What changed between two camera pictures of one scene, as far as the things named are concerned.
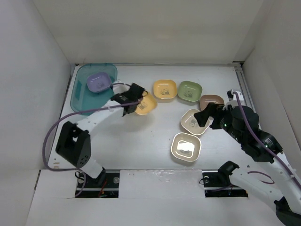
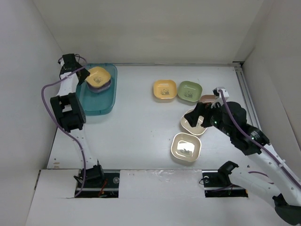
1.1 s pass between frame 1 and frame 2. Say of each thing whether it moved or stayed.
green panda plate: stayed
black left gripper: moved
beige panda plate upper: stayed
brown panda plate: stayed
